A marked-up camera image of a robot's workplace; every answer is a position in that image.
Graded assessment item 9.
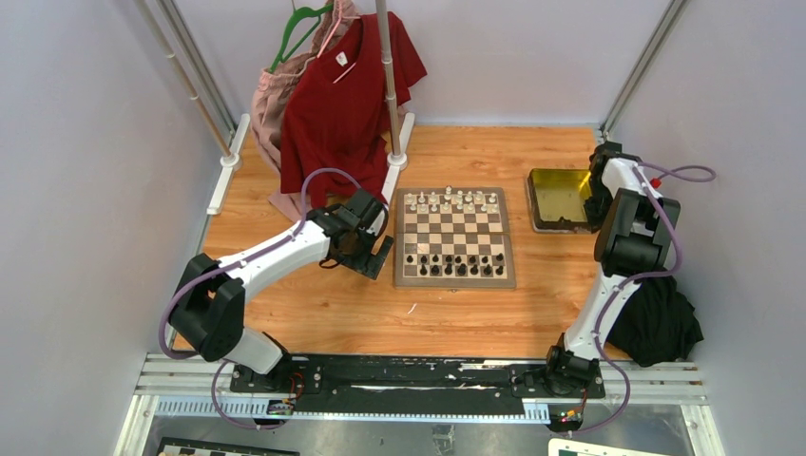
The gold metal tray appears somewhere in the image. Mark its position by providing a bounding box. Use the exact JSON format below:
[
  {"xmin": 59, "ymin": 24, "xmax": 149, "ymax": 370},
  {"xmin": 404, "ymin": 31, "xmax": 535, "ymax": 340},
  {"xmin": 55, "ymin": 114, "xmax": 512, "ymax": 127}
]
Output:
[{"xmin": 527, "ymin": 168, "xmax": 592, "ymax": 234}]

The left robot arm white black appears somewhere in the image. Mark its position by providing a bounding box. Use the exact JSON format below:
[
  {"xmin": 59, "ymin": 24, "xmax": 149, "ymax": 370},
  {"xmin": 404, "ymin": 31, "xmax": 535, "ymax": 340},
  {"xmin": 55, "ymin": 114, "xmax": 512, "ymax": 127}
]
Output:
[{"xmin": 162, "ymin": 189, "xmax": 393, "ymax": 392}]

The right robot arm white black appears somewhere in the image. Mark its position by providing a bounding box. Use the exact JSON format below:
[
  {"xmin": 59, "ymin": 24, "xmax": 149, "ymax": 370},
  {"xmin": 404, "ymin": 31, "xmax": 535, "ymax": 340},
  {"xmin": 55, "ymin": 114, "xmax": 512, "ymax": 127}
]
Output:
[{"xmin": 542, "ymin": 142, "xmax": 681, "ymax": 397}]

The white chess piece row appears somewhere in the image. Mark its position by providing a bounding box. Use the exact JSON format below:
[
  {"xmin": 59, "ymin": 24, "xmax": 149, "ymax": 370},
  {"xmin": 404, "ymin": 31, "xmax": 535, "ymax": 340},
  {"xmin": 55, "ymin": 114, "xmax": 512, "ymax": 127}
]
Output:
[{"xmin": 398, "ymin": 186, "xmax": 506, "ymax": 215}]

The wooden chess board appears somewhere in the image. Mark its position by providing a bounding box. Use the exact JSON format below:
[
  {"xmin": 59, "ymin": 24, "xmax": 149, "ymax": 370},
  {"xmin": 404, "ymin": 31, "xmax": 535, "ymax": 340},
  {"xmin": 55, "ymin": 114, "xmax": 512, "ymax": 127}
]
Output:
[{"xmin": 393, "ymin": 189, "xmax": 516, "ymax": 290}]

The red t-shirt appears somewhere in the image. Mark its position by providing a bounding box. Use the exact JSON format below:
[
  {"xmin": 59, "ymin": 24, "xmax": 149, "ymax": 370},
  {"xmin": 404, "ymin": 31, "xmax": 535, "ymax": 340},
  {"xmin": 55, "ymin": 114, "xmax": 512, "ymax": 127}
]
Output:
[{"xmin": 279, "ymin": 14, "xmax": 390, "ymax": 208}]

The black cloth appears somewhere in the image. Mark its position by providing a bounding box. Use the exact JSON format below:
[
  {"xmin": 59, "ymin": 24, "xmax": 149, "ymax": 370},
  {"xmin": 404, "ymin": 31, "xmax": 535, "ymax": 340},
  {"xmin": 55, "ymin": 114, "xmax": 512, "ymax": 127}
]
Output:
[{"xmin": 607, "ymin": 276, "xmax": 704, "ymax": 368}]

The pink garment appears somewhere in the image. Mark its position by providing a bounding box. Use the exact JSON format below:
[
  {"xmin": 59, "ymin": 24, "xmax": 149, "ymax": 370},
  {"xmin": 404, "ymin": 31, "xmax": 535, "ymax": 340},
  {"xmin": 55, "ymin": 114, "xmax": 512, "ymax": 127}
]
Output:
[{"xmin": 250, "ymin": 0, "xmax": 360, "ymax": 228}]

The green clothes hanger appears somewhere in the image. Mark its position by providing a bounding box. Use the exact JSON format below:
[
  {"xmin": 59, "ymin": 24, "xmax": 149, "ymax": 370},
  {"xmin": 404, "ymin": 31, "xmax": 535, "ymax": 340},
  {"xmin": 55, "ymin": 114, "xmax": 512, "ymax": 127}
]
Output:
[{"xmin": 267, "ymin": 3, "xmax": 335, "ymax": 73}]

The white clothes rack frame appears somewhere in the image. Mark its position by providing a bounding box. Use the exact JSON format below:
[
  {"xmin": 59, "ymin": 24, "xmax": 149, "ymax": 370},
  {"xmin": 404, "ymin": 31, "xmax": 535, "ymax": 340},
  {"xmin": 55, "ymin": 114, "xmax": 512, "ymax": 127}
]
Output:
[{"xmin": 134, "ymin": 1, "xmax": 415, "ymax": 216}]

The black mounting rail base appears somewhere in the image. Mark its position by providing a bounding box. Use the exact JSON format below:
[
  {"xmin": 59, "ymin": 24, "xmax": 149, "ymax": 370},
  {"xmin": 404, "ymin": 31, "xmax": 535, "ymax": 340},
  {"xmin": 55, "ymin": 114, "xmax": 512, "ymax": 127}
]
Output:
[{"xmin": 229, "ymin": 353, "xmax": 605, "ymax": 417}]

